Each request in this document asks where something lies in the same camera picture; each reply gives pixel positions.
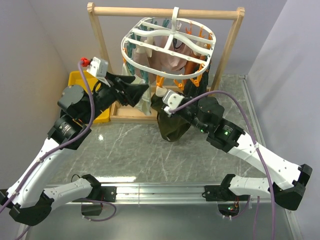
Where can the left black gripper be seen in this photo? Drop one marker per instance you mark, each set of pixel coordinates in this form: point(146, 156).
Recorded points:
point(136, 90)

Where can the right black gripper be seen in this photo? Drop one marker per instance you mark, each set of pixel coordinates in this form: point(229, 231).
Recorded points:
point(176, 113)

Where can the orange plastic clothes clip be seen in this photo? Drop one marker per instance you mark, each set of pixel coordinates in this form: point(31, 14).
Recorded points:
point(159, 91)

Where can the olive green underwear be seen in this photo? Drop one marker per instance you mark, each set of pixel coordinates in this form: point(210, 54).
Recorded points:
point(171, 129)

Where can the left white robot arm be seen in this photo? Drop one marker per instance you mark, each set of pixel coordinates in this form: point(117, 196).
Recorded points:
point(29, 200)

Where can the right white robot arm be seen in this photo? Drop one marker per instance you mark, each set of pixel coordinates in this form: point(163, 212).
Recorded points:
point(287, 181)

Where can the black striped hanging underwear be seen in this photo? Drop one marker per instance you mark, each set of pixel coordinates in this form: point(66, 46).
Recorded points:
point(191, 90)

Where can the pale green hanging underwear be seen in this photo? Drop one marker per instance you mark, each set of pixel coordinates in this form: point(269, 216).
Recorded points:
point(144, 104)

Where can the pink hanging underwear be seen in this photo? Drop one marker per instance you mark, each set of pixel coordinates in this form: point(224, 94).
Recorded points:
point(158, 60)

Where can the beige hanging underwear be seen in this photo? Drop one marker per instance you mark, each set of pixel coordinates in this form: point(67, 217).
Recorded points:
point(146, 50)

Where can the rust orange hanging underwear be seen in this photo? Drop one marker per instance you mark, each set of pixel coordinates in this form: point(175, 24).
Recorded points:
point(190, 66)

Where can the white round clip hanger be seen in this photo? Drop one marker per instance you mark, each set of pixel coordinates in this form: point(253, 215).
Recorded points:
point(198, 37)

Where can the wooden clothes rack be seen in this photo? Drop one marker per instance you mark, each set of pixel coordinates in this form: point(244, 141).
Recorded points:
point(128, 113)

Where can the yellow plastic bin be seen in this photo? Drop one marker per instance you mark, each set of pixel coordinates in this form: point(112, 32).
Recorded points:
point(75, 78)

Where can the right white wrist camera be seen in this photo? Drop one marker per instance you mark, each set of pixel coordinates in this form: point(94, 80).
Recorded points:
point(172, 101)

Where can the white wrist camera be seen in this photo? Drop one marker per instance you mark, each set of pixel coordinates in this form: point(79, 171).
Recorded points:
point(172, 101)
point(97, 67)

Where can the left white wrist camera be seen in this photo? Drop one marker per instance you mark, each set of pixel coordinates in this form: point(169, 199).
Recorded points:
point(97, 67)

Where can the aluminium mounting rail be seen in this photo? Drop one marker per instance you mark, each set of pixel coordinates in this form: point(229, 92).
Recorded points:
point(160, 193)

